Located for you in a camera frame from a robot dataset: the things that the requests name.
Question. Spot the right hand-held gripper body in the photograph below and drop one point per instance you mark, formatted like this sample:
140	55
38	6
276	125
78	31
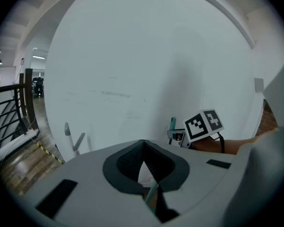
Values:
198	126

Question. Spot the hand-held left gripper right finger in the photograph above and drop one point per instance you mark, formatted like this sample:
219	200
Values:
198	174

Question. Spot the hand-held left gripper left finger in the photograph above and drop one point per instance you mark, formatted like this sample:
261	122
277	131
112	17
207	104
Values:
85	185

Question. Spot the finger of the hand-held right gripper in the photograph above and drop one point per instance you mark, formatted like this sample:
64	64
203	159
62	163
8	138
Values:
172	133

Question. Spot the person's right forearm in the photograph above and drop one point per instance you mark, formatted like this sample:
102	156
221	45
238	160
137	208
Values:
236	145

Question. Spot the yellow black striped floor strip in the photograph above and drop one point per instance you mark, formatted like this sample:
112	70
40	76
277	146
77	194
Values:
49	153

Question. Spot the white power strip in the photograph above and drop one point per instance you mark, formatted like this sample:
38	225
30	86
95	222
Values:
32	132

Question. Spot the black stair railing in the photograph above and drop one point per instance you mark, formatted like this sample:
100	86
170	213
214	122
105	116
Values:
4	117

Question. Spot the black office chair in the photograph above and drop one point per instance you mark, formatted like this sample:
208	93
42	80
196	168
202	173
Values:
38	86

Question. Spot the white ceiling conduit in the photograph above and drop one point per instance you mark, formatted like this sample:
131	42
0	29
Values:
222	11

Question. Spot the fluorescent ceiling light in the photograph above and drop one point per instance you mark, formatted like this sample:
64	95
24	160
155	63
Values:
38	57

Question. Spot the grey wall panel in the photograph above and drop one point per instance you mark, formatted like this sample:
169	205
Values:
259	85

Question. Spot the white wall camera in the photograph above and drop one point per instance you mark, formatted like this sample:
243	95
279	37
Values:
22	61

